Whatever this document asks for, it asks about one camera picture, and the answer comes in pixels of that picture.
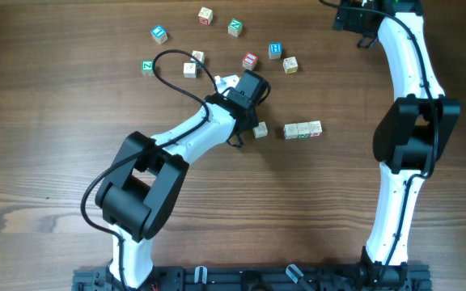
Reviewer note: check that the green N block top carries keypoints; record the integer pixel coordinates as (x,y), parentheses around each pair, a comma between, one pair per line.
(235,27)

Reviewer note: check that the wooden picture block centre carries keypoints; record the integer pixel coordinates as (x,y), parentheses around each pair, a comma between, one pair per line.
(190,70)

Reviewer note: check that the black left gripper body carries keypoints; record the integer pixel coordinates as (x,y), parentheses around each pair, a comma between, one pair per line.
(253,115)

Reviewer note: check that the blue sided picture block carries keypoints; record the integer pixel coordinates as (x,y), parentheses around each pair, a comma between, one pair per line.
(197,57)

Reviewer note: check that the green Z letter block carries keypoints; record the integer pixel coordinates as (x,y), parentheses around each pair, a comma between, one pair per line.
(148,68)

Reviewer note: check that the red letter block top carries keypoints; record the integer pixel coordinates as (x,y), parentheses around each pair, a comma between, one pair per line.
(205,16)

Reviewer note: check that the plain wooden block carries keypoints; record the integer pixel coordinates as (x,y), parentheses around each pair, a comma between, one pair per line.
(260,130)

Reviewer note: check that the green sided wooden block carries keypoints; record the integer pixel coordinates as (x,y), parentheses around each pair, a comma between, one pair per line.
(303,130)

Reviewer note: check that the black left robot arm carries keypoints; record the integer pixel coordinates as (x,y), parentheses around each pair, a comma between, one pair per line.
(138,196)

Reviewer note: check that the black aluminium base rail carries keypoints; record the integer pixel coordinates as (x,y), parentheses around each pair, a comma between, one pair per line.
(329,277)

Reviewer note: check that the blue H letter block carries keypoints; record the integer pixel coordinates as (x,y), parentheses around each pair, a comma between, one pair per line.
(275,50)

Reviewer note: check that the red A letter block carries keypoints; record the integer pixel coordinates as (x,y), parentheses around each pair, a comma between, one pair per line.
(315,128)

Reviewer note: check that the blue I letter block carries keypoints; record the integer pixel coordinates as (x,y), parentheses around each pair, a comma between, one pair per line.
(159,34)

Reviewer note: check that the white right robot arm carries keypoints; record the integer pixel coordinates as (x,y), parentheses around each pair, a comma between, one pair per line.
(411,137)

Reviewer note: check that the wooden fish nine block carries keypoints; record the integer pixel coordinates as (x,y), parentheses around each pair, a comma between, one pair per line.
(291,131)

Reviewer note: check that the yellow sided picture block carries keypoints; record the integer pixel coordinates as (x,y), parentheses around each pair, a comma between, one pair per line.
(290,65)

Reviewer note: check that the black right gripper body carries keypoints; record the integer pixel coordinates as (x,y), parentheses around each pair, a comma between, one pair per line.
(351,22)

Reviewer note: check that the red I letter block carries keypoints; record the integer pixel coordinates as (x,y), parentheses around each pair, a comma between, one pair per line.
(249,61)

